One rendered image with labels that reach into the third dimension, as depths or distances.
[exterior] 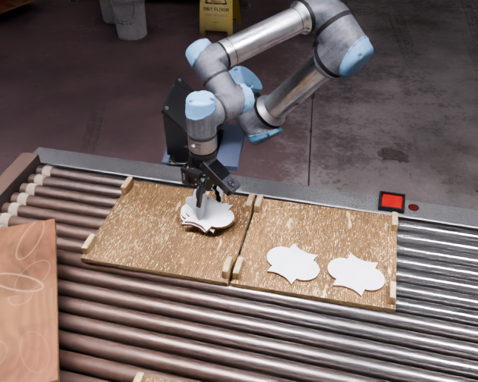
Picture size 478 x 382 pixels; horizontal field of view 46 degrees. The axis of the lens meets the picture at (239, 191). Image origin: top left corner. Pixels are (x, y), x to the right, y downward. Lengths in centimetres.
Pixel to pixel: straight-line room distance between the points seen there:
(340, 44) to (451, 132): 239
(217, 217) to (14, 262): 54
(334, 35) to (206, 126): 46
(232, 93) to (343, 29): 37
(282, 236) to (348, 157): 200
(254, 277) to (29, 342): 56
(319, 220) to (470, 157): 219
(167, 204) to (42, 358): 65
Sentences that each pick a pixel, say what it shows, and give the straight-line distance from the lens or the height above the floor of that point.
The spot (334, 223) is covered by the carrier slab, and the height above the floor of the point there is 94.
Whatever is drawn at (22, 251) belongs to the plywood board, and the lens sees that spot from 150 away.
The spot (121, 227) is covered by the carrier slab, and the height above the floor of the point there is 94.
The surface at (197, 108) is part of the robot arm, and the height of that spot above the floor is 133.
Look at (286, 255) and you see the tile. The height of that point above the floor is 94.
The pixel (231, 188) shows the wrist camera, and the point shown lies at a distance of 147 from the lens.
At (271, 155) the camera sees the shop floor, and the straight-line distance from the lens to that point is 351.
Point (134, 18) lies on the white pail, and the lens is 506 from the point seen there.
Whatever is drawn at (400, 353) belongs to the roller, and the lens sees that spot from 139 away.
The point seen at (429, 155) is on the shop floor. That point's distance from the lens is 367.
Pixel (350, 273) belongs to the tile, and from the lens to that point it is 149.
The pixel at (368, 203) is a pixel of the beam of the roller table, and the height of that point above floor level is 92.
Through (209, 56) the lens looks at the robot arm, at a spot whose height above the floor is 139.
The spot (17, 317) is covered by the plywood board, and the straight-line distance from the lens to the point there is 135.
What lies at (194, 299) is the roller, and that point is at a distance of 146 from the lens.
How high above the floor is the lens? 202
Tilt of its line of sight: 39 degrees down
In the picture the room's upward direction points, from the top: 1 degrees counter-clockwise
